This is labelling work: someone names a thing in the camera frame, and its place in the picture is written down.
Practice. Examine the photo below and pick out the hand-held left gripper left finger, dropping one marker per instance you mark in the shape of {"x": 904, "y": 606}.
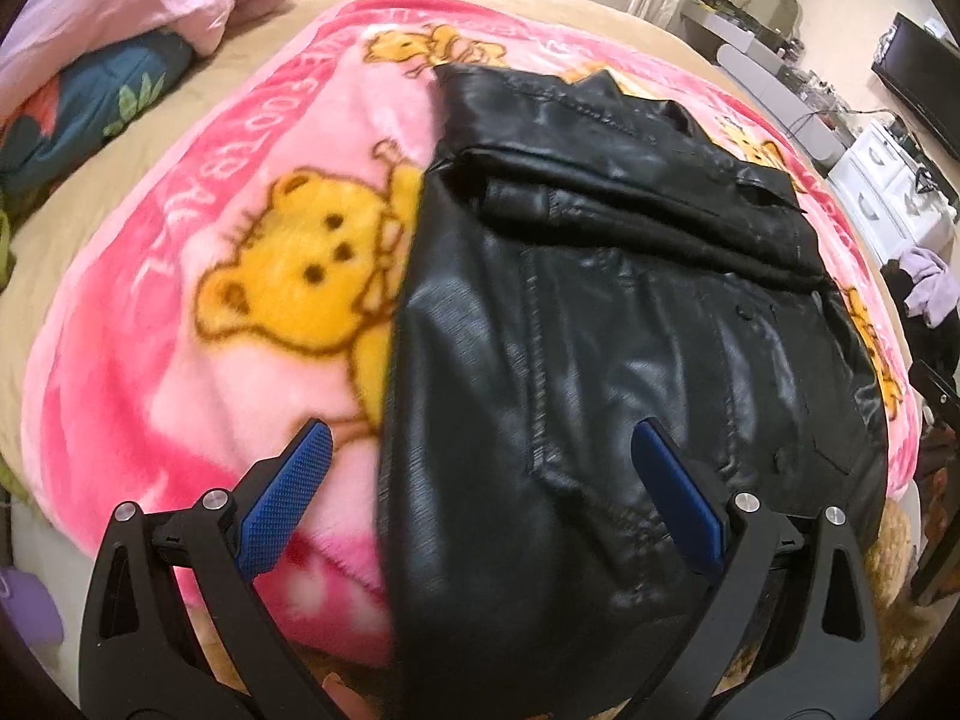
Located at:
{"x": 289, "y": 499}

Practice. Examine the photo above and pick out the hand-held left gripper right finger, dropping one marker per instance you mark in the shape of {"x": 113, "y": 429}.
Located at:
{"x": 679, "y": 499}

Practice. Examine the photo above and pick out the black leather jacket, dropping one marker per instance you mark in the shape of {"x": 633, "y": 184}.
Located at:
{"x": 600, "y": 360}

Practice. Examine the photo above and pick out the lilac garment on chair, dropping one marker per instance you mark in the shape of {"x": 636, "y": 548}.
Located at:
{"x": 900, "y": 292}

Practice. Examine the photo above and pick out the pink printed blanket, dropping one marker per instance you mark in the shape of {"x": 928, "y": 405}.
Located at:
{"x": 225, "y": 405}

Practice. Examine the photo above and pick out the white drawer cabinet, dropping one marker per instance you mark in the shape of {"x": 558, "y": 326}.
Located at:
{"x": 877, "y": 180}

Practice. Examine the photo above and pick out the pale purple cloth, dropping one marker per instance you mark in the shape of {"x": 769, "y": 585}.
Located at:
{"x": 30, "y": 607}

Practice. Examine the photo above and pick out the cosmetics clutter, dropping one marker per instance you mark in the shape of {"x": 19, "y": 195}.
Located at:
{"x": 795, "y": 67}

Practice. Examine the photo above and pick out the grey dressing table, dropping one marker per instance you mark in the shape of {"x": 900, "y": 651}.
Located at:
{"x": 757, "y": 67}

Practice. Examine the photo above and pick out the green cloth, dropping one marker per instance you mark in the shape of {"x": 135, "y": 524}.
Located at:
{"x": 4, "y": 255}

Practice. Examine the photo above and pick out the arched mirror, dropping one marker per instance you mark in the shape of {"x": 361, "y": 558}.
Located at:
{"x": 772, "y": 11}

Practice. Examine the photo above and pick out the dark floral pillow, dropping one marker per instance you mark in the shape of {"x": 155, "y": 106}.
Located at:
{"x": 82, "y": 112}

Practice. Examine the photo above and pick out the pink quilt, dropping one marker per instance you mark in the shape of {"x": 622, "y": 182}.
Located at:
{"x": 127, "y": 7}

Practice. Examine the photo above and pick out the black wall television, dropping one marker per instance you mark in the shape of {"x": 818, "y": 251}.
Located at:
{"x": 922, "y": 90}

